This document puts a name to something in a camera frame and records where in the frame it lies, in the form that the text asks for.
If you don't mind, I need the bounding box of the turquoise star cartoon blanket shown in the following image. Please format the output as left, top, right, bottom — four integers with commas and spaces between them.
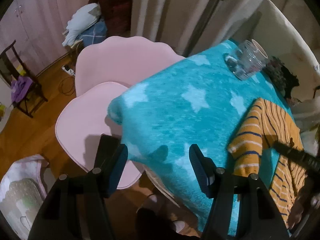
108, 40, 293, 230

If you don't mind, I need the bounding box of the white and blue clothes pile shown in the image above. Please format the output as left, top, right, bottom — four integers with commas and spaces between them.
62, 3, 107, 47

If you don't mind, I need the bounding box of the mustard striped sweater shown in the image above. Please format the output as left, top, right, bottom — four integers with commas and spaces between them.
227, 98, 306, 223

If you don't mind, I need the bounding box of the beige striped curtain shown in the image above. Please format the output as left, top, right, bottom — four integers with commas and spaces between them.
131, 0, 263, 56

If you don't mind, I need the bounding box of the white patterned laundry bag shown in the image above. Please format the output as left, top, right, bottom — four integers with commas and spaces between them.
1, 154, 48, 239

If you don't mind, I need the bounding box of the beige paper cup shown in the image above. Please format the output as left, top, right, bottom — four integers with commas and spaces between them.
251, 39, 268, 59

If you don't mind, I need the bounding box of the dark wooden chair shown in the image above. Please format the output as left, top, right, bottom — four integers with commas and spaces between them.
1, 40, 48, 118

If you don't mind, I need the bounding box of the pink scalloped chair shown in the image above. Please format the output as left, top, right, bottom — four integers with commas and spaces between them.
55, 36, 184, 173

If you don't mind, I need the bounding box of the clear glass jar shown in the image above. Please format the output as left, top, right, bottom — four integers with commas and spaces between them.
224, 40, 268, 81

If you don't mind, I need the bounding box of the cream girl-silhouette pillow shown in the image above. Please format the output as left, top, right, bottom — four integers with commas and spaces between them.
252, 0, 319, 101

